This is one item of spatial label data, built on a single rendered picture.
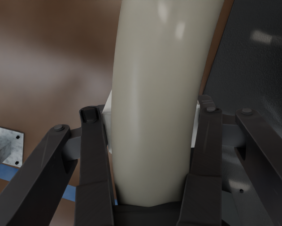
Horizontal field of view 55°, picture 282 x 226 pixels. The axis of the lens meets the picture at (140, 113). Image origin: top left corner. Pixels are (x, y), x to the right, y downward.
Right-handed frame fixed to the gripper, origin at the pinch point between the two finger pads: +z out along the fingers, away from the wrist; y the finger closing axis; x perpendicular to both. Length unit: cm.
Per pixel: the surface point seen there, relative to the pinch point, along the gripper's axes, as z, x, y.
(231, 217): 66, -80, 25
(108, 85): 90, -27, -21
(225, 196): 79, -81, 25
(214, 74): 85, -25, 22
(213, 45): 87, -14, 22
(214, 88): 85, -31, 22
